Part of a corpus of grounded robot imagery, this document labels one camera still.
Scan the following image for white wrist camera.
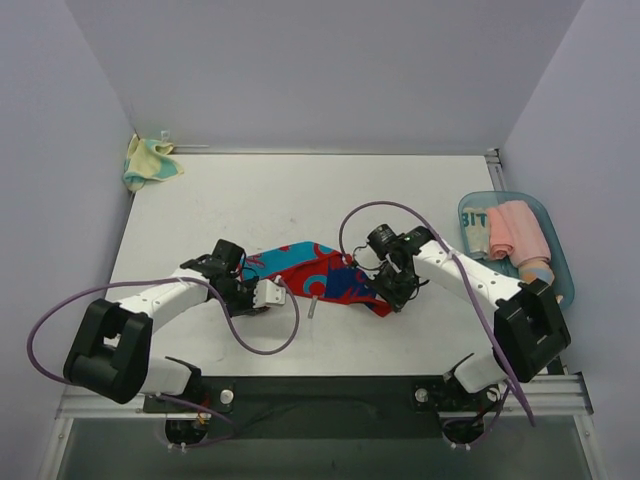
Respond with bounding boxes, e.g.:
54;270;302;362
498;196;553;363
253;279;287;309
343;247;377;272

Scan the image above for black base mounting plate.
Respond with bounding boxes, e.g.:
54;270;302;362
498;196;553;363
143;376;501;445

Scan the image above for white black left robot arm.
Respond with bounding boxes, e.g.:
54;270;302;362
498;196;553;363
63;240;286;412

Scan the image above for peach blue rolled towel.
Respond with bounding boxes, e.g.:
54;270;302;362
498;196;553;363
518;259;555;285

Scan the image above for yellow teal crumpled towel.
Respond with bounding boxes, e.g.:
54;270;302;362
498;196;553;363
122;134;184;193

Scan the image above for aluminium right frame rail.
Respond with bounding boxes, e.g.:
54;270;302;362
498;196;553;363
484;148;507;192

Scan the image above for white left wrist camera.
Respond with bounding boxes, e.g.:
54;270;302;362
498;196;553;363
253;279;287;309

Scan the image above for pink rolled towel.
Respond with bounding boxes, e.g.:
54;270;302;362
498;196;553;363
486;200;551;268

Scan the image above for aluminium frame rail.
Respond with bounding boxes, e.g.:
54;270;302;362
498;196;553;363
55;374;594;420
484;148;507;192

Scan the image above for aluminium front frame rail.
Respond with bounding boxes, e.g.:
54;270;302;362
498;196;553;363
55;374;594;420

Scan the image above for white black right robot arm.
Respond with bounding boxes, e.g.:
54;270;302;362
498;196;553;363
366;224;571;410

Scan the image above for blue plastic basket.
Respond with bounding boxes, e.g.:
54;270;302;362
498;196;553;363
458;191;575;309

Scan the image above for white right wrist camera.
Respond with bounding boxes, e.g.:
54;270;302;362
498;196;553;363
343;247;377;272

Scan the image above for red blue patterned towel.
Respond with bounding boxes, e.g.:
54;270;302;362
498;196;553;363
240;241;392;317

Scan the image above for white rolled towel blue letters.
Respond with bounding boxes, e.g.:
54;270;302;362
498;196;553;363
461;207;490;260

